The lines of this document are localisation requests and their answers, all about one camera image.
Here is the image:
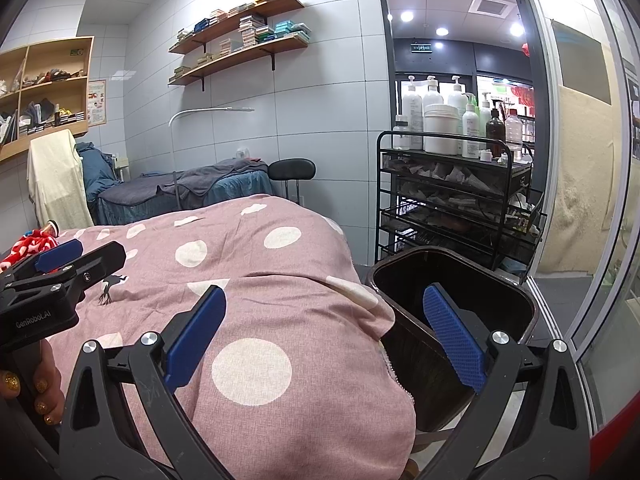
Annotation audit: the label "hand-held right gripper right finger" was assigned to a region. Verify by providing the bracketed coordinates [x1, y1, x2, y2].
[415, 282, 593, 480]

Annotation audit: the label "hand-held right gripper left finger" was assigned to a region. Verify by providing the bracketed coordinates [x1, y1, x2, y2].
[60, 284, 231, 480]

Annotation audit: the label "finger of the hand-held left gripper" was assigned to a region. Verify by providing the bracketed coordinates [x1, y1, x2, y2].
[0, 241, 127, 306]
[0, 239, 84, 286]

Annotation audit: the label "dark brown trash bin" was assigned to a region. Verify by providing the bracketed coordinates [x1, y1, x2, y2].
[367, 247, 538, 433]

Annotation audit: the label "person's left hand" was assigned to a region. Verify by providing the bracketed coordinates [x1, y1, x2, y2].
[0, 341, 63, 427]

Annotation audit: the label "red patterned cloth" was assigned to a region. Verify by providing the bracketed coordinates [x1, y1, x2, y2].
[0, 227, 61, 273]

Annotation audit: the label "cream towel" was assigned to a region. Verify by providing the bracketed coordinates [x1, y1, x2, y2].
[27, 129, 95, 231]

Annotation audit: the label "blue cloth pile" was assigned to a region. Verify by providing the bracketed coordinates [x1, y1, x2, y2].
[75, 142, 118, 196]

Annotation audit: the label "wooden cubby shelf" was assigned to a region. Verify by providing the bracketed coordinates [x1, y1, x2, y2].
[0, 36, 96, 162]

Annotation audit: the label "pink polka dot blanket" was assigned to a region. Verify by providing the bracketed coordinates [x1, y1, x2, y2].
[42, 194, 418, 480]

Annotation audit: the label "massage bed with grey blanket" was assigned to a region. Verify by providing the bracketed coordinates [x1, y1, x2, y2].
[95, 158, 273, 226]

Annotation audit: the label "glass sliding door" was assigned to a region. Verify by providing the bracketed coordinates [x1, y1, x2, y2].
[515, 0, 640, 441]

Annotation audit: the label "black stool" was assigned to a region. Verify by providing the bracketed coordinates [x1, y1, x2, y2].
[269, 158, 317, 206]

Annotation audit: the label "white arc floor lamp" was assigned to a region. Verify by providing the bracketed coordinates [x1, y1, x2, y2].
[168, 106, 255, 191]

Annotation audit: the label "brown glass bottle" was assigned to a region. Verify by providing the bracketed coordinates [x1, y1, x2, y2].
[486, 109, 507, 158]

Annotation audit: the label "large white jar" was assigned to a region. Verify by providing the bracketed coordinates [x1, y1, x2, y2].
[422, 104, 460, 155]

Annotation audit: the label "clear plastic bottle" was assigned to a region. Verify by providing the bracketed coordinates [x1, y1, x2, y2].
[505, 107, 523, 148]

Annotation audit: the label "row of white pump bottles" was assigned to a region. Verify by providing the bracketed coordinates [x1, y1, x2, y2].
[392, 75, 493, 161]

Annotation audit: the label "ceiling vent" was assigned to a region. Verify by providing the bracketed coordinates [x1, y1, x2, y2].
[470, 0, 516, 17]

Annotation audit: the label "wall poster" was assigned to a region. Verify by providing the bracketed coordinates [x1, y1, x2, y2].
[87, 80, 108, 127]

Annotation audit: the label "black wire rolling cart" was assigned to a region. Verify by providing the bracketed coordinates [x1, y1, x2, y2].
[376, 131, 548, 281]

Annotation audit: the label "wall shelves with boxes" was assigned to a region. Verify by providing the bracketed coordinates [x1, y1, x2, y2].
[172, 14, 312, 78]

